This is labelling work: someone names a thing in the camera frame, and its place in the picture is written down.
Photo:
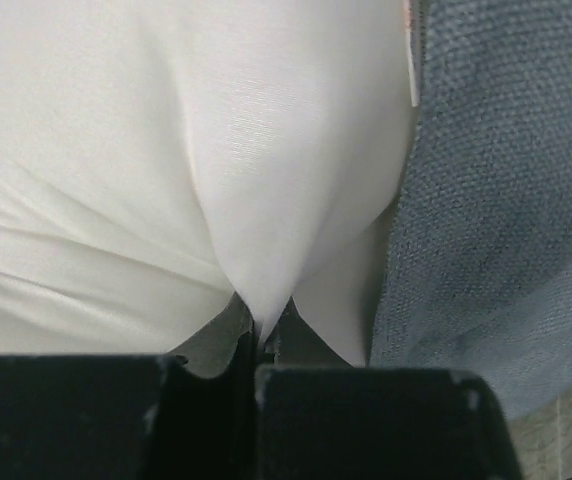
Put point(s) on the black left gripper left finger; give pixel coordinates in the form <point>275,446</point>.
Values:
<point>182,415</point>

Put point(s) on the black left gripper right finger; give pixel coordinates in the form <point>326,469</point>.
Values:
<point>338,422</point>

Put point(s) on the blue fish print pillowcase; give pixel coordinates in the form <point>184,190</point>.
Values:
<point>479,260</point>

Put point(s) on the white pillow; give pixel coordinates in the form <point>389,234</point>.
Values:
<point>158,157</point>

